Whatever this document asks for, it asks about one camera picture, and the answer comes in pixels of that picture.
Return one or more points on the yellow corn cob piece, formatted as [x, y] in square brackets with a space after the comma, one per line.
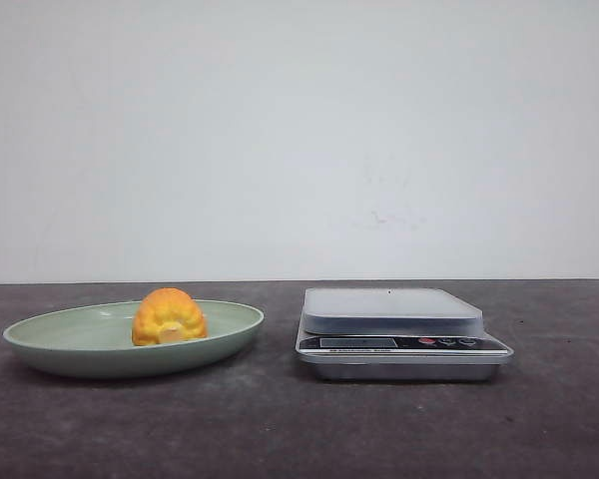
[168, 315]

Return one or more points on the silver digital kitchen scale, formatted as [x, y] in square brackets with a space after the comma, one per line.
[383, 333]

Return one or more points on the green oval plate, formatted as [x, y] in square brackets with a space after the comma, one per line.
[95, 341]

